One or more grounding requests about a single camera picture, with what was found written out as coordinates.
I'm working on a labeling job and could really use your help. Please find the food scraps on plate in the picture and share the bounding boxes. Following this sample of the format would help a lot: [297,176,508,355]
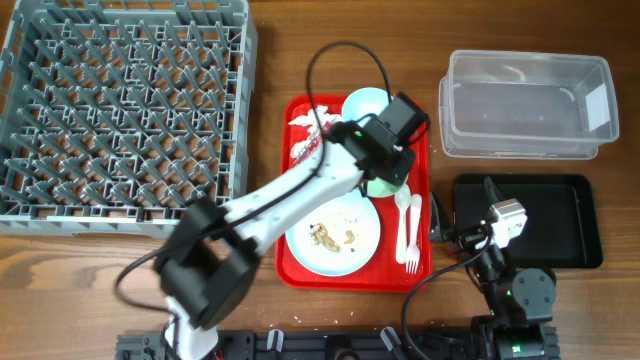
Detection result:
[309,223,356,253]

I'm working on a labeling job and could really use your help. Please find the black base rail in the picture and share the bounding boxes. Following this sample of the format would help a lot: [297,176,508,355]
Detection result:
[114,325,561,360]

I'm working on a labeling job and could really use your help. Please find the green bowl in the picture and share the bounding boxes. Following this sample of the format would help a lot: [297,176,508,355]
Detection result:
[366,178,401,198]

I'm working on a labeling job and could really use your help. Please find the red plastic tray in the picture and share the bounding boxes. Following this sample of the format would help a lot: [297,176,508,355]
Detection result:
[275,94,433,293]

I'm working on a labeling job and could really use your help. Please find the white plastic spoon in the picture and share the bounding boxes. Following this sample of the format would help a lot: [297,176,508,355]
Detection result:
[394,184,411,264]

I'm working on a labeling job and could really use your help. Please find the white plastic fork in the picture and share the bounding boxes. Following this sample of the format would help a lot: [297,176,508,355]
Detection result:
[406,194,423,274]

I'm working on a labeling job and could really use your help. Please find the clear plastic bin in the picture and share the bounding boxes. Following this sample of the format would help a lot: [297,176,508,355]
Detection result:
[439,50,620,160]

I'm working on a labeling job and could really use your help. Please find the red snack wrapper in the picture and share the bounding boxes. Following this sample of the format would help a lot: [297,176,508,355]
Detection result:
[290,131,325,164]

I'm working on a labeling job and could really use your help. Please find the white napkin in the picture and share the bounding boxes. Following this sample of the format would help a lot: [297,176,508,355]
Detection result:
[288,105,343,142]

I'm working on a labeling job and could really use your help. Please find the light blue bowl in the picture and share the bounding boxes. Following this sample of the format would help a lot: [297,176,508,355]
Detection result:
[341,87,389,127]

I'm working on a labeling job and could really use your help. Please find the grey dishwasher rack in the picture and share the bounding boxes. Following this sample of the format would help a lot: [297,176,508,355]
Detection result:
[1,0,258,238]

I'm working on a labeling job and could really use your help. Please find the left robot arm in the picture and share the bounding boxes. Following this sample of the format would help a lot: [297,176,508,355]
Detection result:
[153,93,430,359]

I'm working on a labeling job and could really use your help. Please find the black tray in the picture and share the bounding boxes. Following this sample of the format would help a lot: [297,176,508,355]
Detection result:
[452,172,604,270]

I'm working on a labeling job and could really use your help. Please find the light blue plate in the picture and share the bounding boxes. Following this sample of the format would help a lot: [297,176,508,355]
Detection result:
[285,190,381,277]

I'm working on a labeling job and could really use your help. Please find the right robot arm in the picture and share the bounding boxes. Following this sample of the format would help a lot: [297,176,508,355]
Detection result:
[422,177,559,359]

